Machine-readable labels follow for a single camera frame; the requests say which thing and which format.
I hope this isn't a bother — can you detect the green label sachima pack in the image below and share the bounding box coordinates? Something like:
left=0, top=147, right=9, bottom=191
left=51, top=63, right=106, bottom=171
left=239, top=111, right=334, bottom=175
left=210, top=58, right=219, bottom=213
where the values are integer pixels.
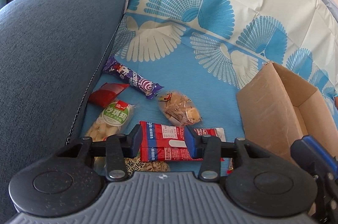
left=84, top=99, right=140, bottom=142

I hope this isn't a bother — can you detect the red spicy strip packet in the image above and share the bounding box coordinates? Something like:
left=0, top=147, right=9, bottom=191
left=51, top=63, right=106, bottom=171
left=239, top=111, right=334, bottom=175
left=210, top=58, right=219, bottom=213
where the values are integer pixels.
left=139, top=120, right=227, bottom=163

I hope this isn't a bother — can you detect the clear cracker bag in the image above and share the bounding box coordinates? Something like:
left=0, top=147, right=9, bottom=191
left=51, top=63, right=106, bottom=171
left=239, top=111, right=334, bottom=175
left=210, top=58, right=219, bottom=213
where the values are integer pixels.
left=158, top=91, right=202, bottom=127

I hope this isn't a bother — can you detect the small red sachet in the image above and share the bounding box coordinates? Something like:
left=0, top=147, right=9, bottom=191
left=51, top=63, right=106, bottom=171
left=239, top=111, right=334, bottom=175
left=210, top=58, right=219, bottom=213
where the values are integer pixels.
left=88, top=83, right=129, bottom=108

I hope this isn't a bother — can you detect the purple candy bar wrapper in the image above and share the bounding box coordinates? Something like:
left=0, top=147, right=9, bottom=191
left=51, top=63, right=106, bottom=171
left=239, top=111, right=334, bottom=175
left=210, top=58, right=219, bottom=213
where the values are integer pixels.
left=102, top=56, right=163, bottom=99

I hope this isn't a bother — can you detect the green label nut snack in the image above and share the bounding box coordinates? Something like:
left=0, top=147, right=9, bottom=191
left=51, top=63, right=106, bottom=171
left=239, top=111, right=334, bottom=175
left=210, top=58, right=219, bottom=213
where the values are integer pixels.
left=124, top=156, right=170, bottom=176

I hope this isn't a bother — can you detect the brown cardboard box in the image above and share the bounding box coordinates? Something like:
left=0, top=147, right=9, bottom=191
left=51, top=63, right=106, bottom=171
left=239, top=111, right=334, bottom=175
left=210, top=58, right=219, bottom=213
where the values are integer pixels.
left=236, top=60, right=338, bottom=215

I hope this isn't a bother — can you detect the blue white patterned cover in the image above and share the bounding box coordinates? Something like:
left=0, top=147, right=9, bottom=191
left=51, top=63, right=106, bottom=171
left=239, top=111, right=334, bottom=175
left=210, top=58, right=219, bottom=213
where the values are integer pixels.
left=111, top=0, right=337, bottom=141

